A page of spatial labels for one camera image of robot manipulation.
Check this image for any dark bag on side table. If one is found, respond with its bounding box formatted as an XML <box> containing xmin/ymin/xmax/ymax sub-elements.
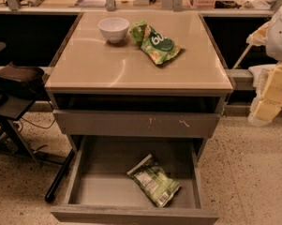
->
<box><xmin>0</xmin><ymin>63</ymin><xmax>45</xmax><ymax>98</ymax></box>

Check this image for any white ceramic bowl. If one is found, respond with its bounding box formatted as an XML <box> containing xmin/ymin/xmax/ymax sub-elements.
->
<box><xmin>98</xmin><ymin>17</ymin><xmax>129</xmax><ymax>43</ymax></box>

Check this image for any open middle drawer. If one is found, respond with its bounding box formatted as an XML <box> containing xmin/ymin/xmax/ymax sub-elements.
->
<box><xmin>51</xmin><ymin>136</ymin><xmax>218</xmax><ymax>225</ymax></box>

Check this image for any white handled tool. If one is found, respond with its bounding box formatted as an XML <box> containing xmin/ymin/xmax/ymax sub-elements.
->
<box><xmin>232</xmin><ymin>44</ymin><xmax>252</xmax><ymax>69</ymax></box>

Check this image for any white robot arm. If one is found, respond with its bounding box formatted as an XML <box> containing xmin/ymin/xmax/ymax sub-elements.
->
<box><xmin>246</xmin><ymin>6</ymin><xmax>282</xmax><ymax>127</ymax></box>

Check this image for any black floor cable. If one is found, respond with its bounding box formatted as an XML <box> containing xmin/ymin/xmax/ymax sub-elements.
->
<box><xmin>20</xmin><ymin>100</ymin><xmax>56</xmax><ymax>130</ymax></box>

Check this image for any green chip bag on counter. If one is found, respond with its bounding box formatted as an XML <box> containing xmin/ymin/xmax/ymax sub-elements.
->
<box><xmin>129</xmin><ymin>21</ymin><xmax>182</xmax><ymax>66</ymax></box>

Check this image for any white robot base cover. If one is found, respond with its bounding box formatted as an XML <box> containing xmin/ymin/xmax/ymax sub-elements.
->
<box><xmin>248</xmin><ymin>64</ymin><xmax>275</xmax><ymax>88</ymax></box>

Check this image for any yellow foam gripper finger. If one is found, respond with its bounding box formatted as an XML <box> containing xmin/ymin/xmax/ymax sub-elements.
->
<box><xmin>248</xmin><ymin>63</ymin><xmax>282</xmax><ymax>127</ymax></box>

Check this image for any grey drawer cabinet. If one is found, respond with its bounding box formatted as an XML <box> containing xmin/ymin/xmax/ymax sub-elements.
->
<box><xmin>44</xmin><ymin>10</ymin><xmax>235</xmax><ymax>225</ymax></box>

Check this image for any green jalapeno chip bag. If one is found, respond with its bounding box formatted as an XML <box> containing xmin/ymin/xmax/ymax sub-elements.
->
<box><xmin>126</xmin><ymin>154</ymin><xmax>181</xmax><ymax>208</ymax></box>

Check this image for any grey upper drawer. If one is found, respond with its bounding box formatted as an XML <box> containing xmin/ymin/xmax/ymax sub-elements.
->
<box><xmin>53</xmin><ymin>110</ymin><xmax>219</xmax><ymax>138</ymax></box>

